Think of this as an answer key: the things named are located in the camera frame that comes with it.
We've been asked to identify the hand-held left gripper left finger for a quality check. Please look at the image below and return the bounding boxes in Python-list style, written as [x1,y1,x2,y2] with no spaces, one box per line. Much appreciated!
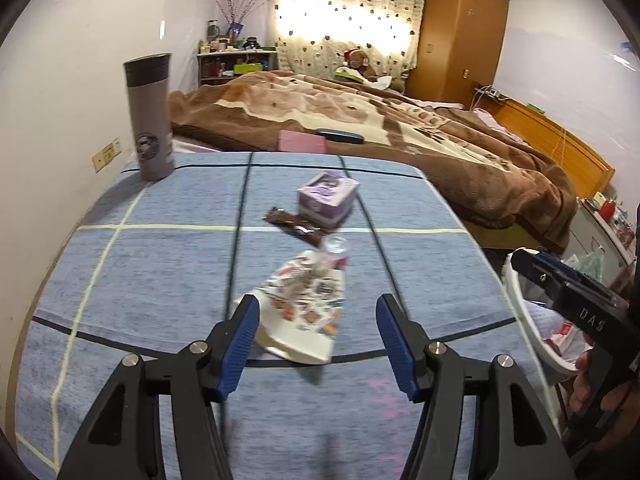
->
[57,294,261,480]

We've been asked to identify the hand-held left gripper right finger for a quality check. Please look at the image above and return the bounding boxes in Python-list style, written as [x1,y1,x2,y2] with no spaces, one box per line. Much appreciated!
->
[376,294,576,480]

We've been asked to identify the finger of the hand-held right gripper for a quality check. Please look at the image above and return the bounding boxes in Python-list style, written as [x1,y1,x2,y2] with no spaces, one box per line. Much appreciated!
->
[537,252,576,278]
[511,248,563,306]

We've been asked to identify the white plastic bin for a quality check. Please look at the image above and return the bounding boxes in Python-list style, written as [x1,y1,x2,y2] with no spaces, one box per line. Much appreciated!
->
[502,247,596,386]

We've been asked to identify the white printed snack bag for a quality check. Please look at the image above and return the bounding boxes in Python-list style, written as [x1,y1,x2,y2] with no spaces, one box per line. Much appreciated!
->
[235,249,348,366]

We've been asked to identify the person's right hand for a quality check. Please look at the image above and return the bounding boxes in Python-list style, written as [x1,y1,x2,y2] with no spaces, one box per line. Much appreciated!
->
[569,350,640,428]

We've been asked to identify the translucent plastic bag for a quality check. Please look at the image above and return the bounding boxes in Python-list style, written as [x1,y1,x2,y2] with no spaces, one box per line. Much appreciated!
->
[565,250,606,281]

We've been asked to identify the bedside cabinet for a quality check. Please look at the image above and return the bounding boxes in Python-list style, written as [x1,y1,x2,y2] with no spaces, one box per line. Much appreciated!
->
[575,195,640,281]

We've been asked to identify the blue checked sheet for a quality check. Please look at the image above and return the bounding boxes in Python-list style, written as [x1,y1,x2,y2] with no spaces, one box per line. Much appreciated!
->
[15,151,551,480]

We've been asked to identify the wooden headboard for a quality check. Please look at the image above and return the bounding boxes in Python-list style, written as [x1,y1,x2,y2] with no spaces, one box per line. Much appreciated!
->
[475,95,616,198]

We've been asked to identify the clear plastic cup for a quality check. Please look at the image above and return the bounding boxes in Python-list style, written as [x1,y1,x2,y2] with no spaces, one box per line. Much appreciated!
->
[320,234,351,267]

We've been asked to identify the brown snack wrapper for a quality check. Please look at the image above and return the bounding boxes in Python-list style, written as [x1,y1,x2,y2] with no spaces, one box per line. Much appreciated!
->
[263,206,321,247]

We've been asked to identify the pink bedsheet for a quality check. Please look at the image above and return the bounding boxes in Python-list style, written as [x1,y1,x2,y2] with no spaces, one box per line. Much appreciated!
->
[472,107,526,143]

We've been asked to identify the purple drink carton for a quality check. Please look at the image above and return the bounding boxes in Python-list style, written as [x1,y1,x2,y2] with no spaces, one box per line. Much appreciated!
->
[296,171,360,228]

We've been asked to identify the brown patterned blanket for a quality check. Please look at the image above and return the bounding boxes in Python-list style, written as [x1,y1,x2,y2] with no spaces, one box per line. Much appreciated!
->
[166,71,578,251]

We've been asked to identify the pink notebook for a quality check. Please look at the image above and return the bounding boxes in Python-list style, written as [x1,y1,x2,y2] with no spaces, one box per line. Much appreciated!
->
[277,130,328,153]

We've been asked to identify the black remote control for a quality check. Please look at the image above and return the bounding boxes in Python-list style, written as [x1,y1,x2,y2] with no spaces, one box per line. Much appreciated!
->
[316,129,363,144]

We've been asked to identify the wooden wardrobe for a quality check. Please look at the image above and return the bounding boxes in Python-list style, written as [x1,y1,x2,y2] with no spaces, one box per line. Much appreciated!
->
[405,0,511,108]

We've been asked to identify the grey thermos flask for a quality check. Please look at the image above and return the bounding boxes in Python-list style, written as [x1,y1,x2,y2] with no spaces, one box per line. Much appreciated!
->
[123,53,175,183]

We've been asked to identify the green white cloth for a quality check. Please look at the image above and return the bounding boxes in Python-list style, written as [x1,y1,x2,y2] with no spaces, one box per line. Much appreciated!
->
[335,67,396,91]

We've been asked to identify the brown teddy bear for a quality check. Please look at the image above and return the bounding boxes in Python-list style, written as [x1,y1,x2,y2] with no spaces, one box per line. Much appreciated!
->
[345,49,376,81]

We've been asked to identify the white cluttered shelf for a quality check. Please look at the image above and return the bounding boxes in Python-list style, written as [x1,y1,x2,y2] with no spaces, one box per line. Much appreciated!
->
[196,49,278,88]

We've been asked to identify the dotted window curtain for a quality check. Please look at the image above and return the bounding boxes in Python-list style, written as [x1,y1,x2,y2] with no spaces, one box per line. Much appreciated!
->
[274,0,427,73]

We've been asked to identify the purple dried branches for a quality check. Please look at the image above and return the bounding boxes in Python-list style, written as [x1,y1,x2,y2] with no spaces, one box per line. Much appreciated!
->
[212,0,263,26]

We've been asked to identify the beige wall socket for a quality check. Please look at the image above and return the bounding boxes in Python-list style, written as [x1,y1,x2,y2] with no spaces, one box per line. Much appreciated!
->
[92,138,122,173]

